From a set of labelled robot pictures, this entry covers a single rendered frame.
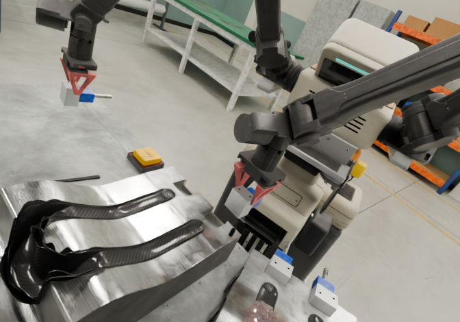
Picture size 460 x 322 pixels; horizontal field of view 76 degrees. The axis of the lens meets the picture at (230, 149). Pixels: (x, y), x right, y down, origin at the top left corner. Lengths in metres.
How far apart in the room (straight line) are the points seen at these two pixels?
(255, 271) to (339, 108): 0.38
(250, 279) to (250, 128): 0.32
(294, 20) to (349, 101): 6.72
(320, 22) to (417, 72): 6.03
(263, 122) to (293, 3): 6.87
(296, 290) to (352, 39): 0.61
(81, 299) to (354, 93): 0.49
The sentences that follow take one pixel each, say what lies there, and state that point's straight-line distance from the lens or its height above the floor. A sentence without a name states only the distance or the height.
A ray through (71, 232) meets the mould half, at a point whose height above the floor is 0.93.
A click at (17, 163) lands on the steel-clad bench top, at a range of 0.86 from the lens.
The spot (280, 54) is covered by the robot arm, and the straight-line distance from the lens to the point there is 0.81.
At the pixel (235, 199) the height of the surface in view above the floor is 0.94.
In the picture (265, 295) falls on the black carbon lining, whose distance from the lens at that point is 0.67.
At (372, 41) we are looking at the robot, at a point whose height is 1.35.
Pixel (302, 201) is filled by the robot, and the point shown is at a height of 0.85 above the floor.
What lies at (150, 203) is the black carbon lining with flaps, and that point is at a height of 0.88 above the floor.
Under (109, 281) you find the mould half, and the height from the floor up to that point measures 0.93.
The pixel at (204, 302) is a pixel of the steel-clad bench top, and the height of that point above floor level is 0.80.
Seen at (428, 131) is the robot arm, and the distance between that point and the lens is 0.77.
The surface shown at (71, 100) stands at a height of 0.92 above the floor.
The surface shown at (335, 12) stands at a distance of 6.40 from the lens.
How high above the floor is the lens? 1.33
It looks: 27 degrees down
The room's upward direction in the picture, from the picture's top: 25 degrees clockwise
